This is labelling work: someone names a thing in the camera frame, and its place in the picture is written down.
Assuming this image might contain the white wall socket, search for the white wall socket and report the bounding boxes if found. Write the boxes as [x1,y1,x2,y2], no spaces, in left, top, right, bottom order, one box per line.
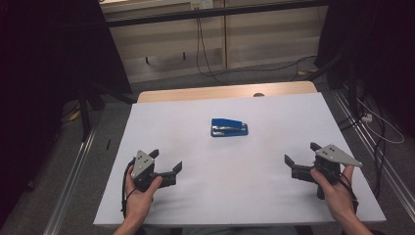
[190,0,214,11]

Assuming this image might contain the white cable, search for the white cable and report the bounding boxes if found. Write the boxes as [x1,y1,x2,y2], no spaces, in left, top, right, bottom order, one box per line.
[355,97,405,145]

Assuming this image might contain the black horizontal bar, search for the black horizontal bar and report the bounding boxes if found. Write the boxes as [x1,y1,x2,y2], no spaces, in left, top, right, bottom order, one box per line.
[104,0,329,28]

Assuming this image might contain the aluminium floor rail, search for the aluminium floor rail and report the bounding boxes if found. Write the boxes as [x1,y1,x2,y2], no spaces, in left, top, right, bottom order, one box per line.
[331,89,415,214]
[42,125,99,235]

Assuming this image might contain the black hanging cable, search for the black hanging cable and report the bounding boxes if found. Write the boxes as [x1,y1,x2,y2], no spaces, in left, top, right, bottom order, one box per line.
[195,9,226,85]

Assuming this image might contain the beige wooden cabinet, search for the beige wooden cabinet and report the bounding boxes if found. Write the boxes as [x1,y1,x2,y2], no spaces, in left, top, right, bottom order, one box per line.
[99,0,329,85]

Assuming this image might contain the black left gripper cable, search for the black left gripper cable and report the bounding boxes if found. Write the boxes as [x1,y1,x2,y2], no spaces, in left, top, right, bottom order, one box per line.
[120,158,137,219]

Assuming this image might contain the blue stapler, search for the blue stapler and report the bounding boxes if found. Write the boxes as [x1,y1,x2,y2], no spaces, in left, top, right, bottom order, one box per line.
[209,117,250,138]

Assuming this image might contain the black floor cable bundle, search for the black floor cable bundle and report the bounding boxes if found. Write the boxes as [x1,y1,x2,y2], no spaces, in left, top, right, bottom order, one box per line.
[338,106,389,199]

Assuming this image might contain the person's right hand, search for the person's right hand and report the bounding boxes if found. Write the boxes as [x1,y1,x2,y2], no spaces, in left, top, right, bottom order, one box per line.
[309,164,359,223]

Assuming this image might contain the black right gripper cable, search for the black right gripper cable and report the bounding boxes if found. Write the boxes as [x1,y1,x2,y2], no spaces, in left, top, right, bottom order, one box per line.
[339,174,359,213]

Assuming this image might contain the black curtain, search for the black curtain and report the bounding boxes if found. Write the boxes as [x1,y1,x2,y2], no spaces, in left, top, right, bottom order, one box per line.
[0,0,133,226]
[314,0,415,138]

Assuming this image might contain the black metal stand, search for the black metal stand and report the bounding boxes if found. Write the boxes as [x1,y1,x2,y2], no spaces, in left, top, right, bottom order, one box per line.
[77,82,138,142]
[306,48,361,120]

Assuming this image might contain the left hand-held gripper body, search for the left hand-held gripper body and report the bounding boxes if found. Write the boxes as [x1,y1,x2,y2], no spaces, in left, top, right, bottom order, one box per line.
[130,149,178,193]

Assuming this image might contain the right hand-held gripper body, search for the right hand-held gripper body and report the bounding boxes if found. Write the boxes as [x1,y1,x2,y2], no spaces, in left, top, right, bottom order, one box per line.
[291,144,364,201]

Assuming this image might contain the long black floor cable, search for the long black floor cable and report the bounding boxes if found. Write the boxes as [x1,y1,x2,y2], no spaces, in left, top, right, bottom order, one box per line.
[211,54,318,82]

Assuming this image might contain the light wooden table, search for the light wooden table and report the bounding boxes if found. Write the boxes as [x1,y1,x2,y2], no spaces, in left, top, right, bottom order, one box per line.
[136,80,319,104]

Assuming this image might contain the person's left hand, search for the person's left hand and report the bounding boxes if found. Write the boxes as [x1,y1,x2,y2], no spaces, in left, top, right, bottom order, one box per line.
[124,164,163,223]

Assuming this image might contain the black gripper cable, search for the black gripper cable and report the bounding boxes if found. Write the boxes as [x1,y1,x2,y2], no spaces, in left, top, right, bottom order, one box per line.
[120,158,137,219]
[339,174,359,213]

